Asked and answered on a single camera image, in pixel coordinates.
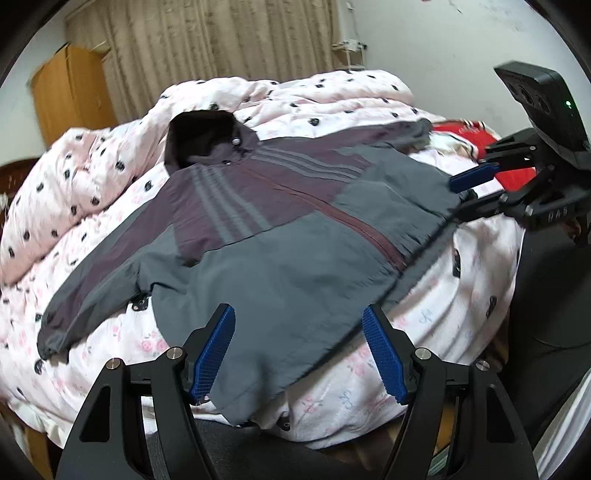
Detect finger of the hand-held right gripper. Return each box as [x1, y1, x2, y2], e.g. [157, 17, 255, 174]
[449, 129, 551, 193]
[450, 191, 514, 223]

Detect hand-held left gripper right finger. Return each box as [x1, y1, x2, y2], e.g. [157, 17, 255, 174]
[361, 303, 541, 480]

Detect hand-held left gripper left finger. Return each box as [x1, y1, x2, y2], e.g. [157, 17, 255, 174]
[55, 303, 237, 480]

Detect purple grey hooded jacket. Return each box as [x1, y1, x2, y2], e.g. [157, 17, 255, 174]
[37, 111, 467, 428]

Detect red garment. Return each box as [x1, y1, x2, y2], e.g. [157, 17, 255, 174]
[431, 119, 539, 192]

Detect white shelf rack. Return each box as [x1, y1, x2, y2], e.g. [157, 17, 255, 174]
[331, 41, 370, 73]

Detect pink cat-print duvet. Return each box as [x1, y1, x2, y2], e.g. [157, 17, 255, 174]
[0, 69, 527, 450]

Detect dark wooden headboard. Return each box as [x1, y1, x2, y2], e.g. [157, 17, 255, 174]
[0, 158, 41, 217]

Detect orange wooden wardrobe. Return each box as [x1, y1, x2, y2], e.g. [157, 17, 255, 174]
[31, 42, 118, 148]

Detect beige curtain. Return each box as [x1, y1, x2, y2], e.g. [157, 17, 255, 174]
[65, 0, 342, 123]

